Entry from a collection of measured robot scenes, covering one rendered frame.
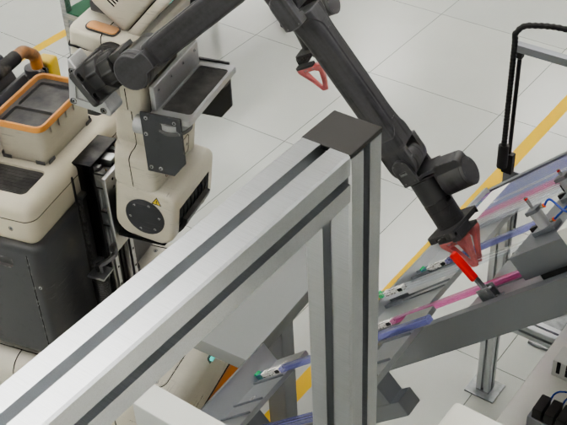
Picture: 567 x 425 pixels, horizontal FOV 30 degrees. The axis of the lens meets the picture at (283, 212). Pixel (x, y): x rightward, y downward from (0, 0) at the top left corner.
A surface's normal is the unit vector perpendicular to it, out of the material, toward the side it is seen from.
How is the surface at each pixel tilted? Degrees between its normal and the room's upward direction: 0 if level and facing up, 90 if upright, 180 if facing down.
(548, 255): 90
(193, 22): 92
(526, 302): 90
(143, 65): 90
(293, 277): 0
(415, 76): 0
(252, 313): 0
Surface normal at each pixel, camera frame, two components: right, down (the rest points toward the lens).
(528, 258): -0.59, 0.52
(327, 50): -0.34, 0.56
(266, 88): -0.04, -0.78
